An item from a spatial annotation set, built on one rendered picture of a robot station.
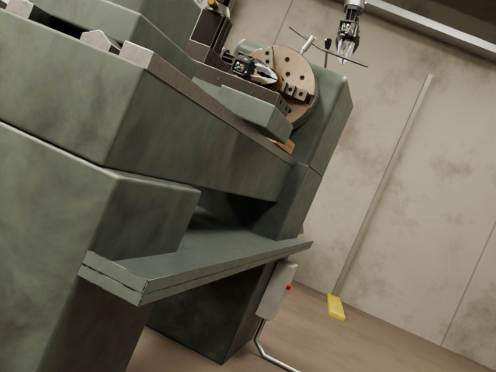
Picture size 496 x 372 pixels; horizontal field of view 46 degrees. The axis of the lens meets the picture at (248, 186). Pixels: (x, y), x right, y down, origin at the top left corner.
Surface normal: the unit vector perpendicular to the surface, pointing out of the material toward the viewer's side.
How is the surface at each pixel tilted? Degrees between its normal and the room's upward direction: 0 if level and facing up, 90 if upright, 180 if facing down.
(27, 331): 90
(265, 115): 90
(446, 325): 90
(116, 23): 90
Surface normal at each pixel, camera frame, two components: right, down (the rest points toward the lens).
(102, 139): -0.22, -0.07
